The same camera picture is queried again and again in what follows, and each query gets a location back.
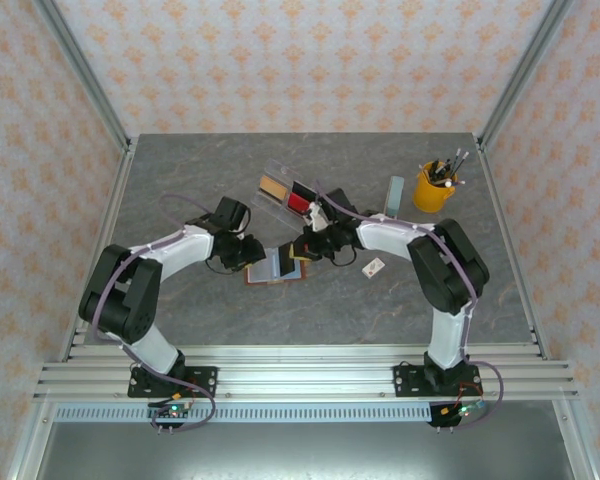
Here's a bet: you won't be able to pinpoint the brown leather card holder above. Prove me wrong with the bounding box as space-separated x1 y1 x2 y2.
243 243 310 288

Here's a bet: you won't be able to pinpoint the red credit card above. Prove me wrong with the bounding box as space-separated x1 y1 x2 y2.
285 193 312 215

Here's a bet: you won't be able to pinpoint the gold credit card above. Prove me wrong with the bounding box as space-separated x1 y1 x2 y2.
258 174 288 205

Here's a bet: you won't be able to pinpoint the clear acrylic card stand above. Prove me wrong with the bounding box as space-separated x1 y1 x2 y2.
252 158 326 239

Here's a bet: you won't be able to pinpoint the small white cardboard box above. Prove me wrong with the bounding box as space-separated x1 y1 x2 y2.
361 256 386 280

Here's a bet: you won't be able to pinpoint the light blue eraser block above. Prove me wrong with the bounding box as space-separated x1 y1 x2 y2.
382 175 406 220

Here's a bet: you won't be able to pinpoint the yellow pen cup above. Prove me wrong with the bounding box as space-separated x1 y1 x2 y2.
411 160 460 215

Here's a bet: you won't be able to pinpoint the wide aluminium mounting rails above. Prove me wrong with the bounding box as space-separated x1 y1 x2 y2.
32 343 580 402

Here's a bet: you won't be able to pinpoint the black pencil white tip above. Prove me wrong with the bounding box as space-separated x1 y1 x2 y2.
447 151 470 177
442 147 463 176

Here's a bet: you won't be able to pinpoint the green-lit circuit board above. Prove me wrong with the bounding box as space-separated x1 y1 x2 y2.
147 402 195 435
428 399 487 432

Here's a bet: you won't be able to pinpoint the grey metal panel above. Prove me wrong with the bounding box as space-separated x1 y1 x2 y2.
34 422 569 480

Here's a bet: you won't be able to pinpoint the aluminium table side rail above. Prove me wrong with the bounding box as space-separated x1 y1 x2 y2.
59 137 140 362
476 137 552 362

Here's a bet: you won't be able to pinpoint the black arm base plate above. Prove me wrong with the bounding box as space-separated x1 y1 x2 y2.
127 365 219 399
393 364 484 399

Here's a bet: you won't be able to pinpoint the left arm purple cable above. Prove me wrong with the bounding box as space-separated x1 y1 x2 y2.
90 193 217 434

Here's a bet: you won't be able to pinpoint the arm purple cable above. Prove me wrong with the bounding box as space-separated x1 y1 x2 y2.
313 180 505 432
90 193 217 434

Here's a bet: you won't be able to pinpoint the grey slotted cable duct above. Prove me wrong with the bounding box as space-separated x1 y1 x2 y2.
54 403 434 425

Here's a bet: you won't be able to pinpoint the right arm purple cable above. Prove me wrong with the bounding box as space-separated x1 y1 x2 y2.
313 180 505 432

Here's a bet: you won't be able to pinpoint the short aluminium frame post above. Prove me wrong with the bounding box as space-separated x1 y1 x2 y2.
7 399 56 480
552 399 597 480

